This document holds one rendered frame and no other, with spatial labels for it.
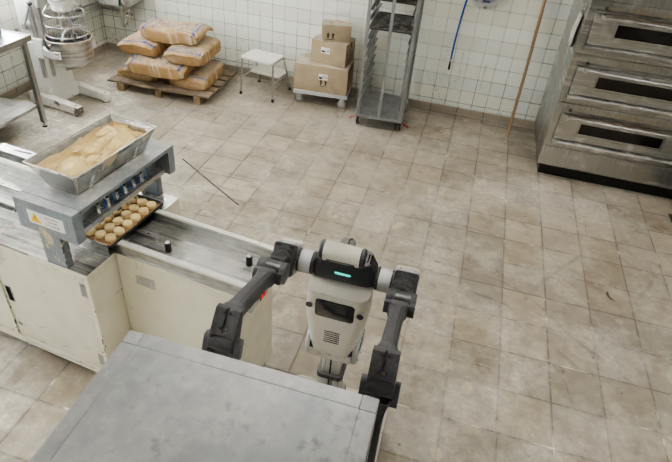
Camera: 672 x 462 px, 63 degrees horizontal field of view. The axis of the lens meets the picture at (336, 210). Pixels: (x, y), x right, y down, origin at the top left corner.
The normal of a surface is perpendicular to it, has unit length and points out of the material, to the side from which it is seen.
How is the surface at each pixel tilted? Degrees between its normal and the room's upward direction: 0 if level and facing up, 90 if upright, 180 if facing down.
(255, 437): 0
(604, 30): 90
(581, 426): 0
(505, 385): 0
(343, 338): 90
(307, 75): 89
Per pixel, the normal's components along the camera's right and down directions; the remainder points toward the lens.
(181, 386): 0.08, -0.81
